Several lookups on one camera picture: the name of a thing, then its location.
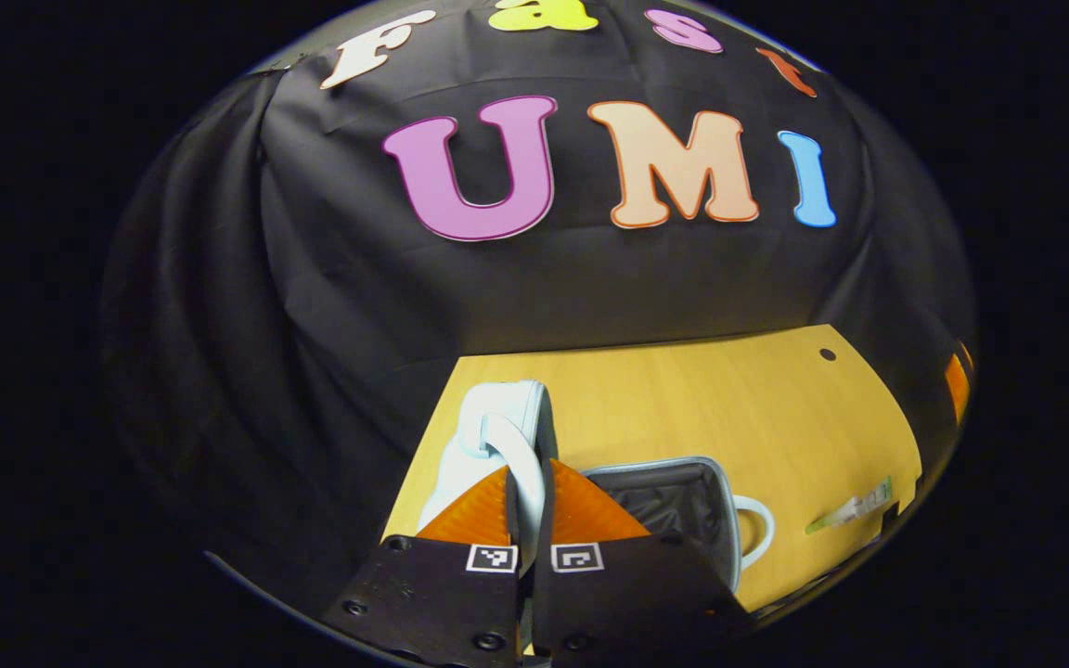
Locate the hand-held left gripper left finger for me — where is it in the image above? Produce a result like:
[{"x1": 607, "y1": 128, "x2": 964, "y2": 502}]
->
[{"x1": 319, "y1": 465, "x2": 523, "y2": 668}]

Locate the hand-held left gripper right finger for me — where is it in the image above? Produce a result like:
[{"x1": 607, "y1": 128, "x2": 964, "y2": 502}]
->
[{"x1": 533, "y1": 458, "x2": 755, "y2": 668}]

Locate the green skin care tube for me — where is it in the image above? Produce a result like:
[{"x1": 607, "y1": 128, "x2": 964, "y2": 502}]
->
[{"x1": 804, "y1": 476, "x2": 896, "y2": 536}]

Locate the light blue bumpy suitcase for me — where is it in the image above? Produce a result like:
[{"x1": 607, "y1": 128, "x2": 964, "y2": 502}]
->
[{"x1": 417, "y1": 379, "x2": 777, "y2": 662}]

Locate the black backdrop cloth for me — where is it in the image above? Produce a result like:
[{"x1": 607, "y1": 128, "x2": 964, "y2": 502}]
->
[{"x1": 98, "y1": 0, "x2": 976, "y2": 613}]

